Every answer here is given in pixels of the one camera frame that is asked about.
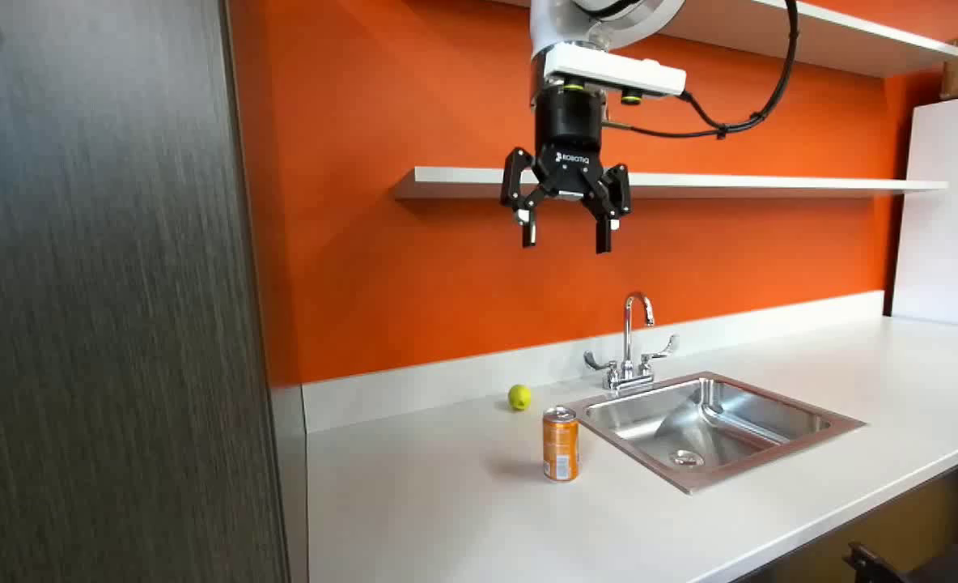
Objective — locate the white backsplash strip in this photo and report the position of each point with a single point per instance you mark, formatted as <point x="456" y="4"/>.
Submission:
<point x="416" y="390"/>

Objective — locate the dark wood cabinet panel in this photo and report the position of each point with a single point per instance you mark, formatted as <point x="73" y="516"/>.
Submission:
<point x="100" y="303"/>

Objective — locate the thin white wall shelf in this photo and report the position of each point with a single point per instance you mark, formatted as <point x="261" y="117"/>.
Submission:
<point x="771" y="185"/>

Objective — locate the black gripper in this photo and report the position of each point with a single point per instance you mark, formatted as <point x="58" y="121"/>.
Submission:
<point x="569" y="123"/>

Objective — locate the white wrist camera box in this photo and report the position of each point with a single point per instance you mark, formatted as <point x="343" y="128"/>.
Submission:
<point x="612" y="69"/>

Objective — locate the black chair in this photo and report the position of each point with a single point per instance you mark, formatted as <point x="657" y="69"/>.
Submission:
<point x="878" y="564"/>

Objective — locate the thick white wall shelf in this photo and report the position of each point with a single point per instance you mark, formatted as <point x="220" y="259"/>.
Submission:
<point x="824" y="33"/>

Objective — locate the orange soda can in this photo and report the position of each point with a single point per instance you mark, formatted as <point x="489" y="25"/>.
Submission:
<point x="562" y="446"/>

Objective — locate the yellow-green tennis ball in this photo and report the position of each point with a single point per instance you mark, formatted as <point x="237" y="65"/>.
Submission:
<point x="518" y="398"/>

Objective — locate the chrome faucet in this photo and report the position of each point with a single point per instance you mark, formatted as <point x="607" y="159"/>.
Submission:
<point x="630" y="362"/>

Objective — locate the stainless steel sink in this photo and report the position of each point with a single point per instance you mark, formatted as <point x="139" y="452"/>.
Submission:
<point x="716" y="432"/>

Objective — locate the white refrigerator side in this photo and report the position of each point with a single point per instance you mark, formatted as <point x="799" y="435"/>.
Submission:
<point x="950" y="216"/>

